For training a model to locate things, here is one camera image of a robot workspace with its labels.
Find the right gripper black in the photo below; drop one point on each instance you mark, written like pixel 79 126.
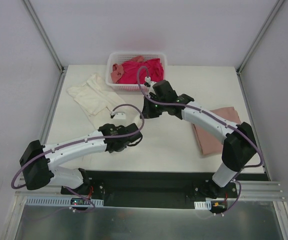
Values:
pixel 148 110

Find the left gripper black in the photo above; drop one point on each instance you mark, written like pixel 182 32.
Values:
pixel 136 129

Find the cream white t shirt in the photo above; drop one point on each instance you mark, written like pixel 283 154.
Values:
pixel 97 100

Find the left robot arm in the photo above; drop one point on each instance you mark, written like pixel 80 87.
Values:
pixel 42 165

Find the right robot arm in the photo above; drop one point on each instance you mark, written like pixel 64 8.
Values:
pixel 238 140

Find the white plastic laundry basket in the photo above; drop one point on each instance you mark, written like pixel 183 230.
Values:
pixel 119 57

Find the salmon t shirt in basket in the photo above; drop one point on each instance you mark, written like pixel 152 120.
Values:
pixel 124 70

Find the folded pink t shirt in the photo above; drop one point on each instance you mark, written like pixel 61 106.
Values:
pixel 208 144

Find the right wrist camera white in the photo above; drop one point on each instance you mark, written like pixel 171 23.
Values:
pixel 148 82

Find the left aluminium frame post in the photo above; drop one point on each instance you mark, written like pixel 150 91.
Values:
pixel 43 34

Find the aluminium frame post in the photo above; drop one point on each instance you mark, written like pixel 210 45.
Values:
pixel 260 35
pixel 43 34

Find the left white cable duct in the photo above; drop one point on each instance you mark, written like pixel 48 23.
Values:
pixel 56 201

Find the white cable duct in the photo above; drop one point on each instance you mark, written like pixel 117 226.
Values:
pixel 203 205
pixel 56 201

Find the right white cable duct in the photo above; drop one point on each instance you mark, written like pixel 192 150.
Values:
pixel 203 205

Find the aluminium rail front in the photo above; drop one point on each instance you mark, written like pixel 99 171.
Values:
pixel 270 191

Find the right aluminium frame post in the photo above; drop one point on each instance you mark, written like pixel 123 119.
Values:
pixel 260 35

